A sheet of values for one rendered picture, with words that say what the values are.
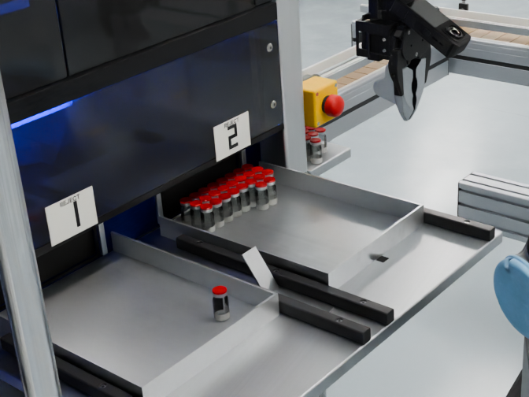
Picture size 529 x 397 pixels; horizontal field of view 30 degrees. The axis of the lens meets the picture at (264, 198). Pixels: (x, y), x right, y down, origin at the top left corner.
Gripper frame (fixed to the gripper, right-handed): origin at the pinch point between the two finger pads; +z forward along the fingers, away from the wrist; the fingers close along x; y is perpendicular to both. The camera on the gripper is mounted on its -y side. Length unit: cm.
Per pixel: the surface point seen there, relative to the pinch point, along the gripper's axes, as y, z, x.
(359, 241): 6.8, 21.4, 4.5
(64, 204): 30, 5, 42
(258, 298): 7.4, 20.0, 28.2
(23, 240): -25, -24, 85
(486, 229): -9.4, 19.6, -6.6
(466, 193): 37, 57, -85
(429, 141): 128, 109, -216
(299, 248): 13.3, 21.4, 11.4
